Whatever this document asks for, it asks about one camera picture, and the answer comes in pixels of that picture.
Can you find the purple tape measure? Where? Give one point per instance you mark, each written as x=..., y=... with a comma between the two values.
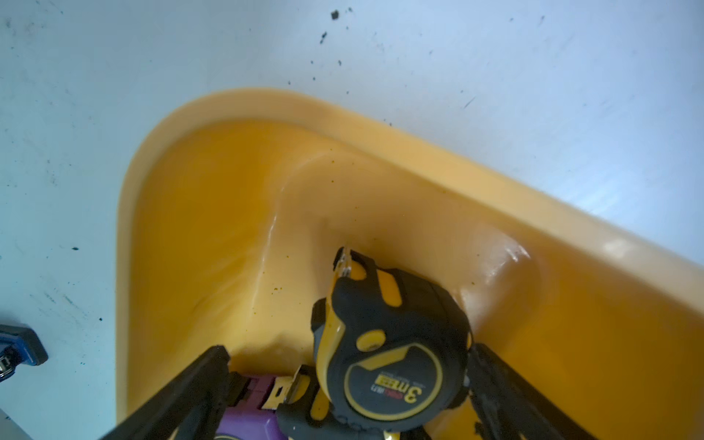
x=245, y=416

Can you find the blue black stapler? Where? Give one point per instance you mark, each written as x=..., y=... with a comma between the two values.
x=20, y=345

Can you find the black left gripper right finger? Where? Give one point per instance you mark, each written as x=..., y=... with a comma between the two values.
x=509, y=407

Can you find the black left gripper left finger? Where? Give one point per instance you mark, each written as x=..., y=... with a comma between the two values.
x=191, y=406

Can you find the yellow plastic storage box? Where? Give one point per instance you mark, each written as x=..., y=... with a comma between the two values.
x=234, y=207

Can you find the black yellow tape measure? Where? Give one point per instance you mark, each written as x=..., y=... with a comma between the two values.
x=391, y=349
x=303, y=411

